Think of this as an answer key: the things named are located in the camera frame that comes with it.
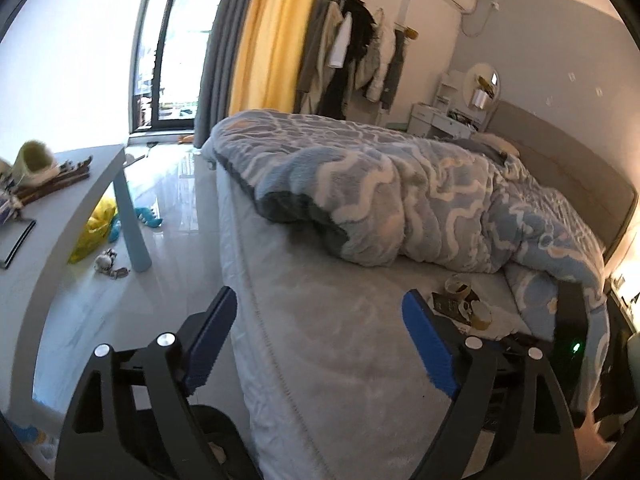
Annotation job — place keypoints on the blue toy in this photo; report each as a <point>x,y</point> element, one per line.
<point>149,218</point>

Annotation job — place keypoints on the white padded jacket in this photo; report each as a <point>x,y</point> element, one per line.
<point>377,60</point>

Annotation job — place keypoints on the blue cardboard box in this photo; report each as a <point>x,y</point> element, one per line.
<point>27,435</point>

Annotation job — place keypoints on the black trash bin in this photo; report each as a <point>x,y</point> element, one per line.
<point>222,427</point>

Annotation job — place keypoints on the dark packet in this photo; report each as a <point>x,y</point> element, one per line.
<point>450,306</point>

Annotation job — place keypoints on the orange floor object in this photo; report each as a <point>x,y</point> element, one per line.
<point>186,138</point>

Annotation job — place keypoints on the blue geometric patterned quilt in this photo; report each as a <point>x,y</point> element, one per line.
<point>575,220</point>

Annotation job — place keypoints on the grey upholstered headboard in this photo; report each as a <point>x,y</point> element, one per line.
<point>565,170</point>

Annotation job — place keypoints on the bedside table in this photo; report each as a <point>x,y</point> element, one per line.
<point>625,290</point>

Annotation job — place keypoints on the yellow curtain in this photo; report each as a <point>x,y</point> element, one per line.
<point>275,40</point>

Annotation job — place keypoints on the blue wave-patterned fleece blanket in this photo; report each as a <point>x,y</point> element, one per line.
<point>400,195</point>

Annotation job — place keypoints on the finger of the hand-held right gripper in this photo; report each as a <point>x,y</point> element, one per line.
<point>517,342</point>

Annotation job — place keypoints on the dark grey garment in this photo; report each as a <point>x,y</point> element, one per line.
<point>395,70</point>

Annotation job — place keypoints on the black garment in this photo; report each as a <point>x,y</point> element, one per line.
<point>360,30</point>

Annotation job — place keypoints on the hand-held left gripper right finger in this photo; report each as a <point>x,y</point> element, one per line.
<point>430,345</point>

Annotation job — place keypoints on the white shirt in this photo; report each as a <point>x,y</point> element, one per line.
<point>340,42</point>

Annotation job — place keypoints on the yellow plastic bag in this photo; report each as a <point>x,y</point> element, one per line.
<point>92,235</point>

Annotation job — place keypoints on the beige coat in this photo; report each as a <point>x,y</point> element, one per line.
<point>320,55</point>

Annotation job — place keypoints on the round mirror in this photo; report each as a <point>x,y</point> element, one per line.
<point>480,77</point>

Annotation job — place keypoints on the white desktop shelf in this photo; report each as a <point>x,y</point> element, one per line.
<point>451,90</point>

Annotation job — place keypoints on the white vanity table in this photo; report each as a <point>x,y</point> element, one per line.
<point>440,120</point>

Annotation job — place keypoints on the light blue table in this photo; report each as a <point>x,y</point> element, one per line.
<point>55,240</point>

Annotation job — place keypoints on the teal toy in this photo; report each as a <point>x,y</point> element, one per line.
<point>116,227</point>

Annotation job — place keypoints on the black-framed glass door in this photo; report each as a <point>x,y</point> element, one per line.
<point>165,50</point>

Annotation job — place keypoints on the bed with grey sheet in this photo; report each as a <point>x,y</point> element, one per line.
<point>325,350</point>

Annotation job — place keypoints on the grey curtain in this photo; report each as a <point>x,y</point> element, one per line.
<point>220,55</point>
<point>305,35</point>

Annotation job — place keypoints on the cream fleece slipper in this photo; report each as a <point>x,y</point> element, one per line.
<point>35,162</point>

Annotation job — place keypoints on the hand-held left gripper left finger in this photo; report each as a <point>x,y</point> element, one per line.
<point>210,345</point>

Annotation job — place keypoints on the dark wooden sticks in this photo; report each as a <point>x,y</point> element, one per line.
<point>60,180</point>

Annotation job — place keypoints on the grey pillow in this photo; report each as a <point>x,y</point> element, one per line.
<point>497,144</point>

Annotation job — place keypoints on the white papers pile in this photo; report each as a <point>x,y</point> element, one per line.
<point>7,195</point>

